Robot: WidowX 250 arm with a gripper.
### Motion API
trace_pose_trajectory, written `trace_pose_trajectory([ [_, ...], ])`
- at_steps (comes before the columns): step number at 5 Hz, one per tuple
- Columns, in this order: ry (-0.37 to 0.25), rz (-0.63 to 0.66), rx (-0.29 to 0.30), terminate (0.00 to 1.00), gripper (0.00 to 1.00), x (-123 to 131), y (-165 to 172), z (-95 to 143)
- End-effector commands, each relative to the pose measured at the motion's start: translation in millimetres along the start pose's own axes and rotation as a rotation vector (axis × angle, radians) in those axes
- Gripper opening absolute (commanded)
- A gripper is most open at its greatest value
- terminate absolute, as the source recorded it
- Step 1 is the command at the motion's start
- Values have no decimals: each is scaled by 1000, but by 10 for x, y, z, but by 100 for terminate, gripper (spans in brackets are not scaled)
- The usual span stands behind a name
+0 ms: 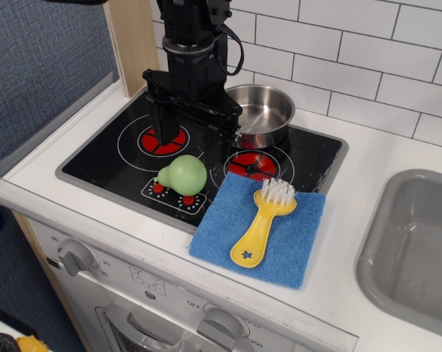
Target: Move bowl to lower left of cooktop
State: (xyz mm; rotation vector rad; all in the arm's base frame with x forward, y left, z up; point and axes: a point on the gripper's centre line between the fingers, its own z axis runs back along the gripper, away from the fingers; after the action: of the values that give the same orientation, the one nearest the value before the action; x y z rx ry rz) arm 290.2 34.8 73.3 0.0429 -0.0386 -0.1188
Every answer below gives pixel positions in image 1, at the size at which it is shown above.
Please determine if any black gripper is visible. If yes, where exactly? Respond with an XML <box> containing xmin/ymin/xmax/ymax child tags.
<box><xmin>142</xmin><ymin>46</ymin><xmax>242</xmax><ymax>167</ymax></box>

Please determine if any small steel saucepan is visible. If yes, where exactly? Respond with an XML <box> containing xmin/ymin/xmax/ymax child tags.
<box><xmin>226</xmin><ymin>84</ymin><xmax>295</xmax><ymax>150</ymax></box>

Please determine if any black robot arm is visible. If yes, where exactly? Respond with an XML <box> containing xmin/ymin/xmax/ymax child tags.
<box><xmin>143</xmin><ymin>1</ymin><xmax>243</xmax><ymax>169</ymax></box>

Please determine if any black toy cooktop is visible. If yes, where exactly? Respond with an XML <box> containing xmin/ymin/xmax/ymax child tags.
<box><xmin>56</xmin><ymin>84</ymin><xmax>347</xmax><ymax>231</ymax></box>

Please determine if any green toy pear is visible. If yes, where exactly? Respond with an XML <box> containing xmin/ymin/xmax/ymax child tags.
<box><xmin>155</xmin><ymin>155</ymin><xmax>207</xmax><ymax>196</ymax></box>

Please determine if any blue microfibre cloth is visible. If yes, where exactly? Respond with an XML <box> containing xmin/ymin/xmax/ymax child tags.
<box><xmin>189</xmin><ymin>173</ymin><xmax>326</xmax><ymax>289</ymax></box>

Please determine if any yellow dish brush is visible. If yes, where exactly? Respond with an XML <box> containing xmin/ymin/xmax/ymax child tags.
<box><xmin>230</xmin><ymin>178</ymin><xmax>297</xmax><ymax>268</ymax></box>

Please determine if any grey left oven knob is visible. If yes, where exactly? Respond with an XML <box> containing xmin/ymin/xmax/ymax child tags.
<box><xmin>57</xmin><ymin>239</ymin><xmax>94</xmax><ymax>276</ymax></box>

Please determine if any grey oven knob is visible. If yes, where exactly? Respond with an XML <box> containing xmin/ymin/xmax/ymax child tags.
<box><xmin>196</xmin><ymin>308</ymin><xmax>244</xmax><ymax>351</ymax></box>
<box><xmin>57</xmin><ymin>239</ymin><xmax>94</xmax><ymax>276</ymax></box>

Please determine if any white toy oven front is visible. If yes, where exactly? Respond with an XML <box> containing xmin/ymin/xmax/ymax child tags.
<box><xmin>29</xmin><ymin>221</ymin><xmax>358</xmax><ymax>351</ymax></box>

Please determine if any grey right oven knob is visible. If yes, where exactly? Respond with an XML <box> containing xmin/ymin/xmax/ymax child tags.
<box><xmin>196</xmin><ymin>308</ymin><xmax>244</xmax><ymax>351</ymax></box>

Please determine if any grey sink basin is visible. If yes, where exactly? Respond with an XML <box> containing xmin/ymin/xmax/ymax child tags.
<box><xmin>356</xmin><ymin>169</ymin><xmax>442</xmax><ymax>336</ymax></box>

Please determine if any yellow object at corner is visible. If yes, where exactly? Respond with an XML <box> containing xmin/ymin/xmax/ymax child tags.
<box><xmin>15</xmin><ymin>335</ymin><xmax>50</xmax><ymax>352</ymax></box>

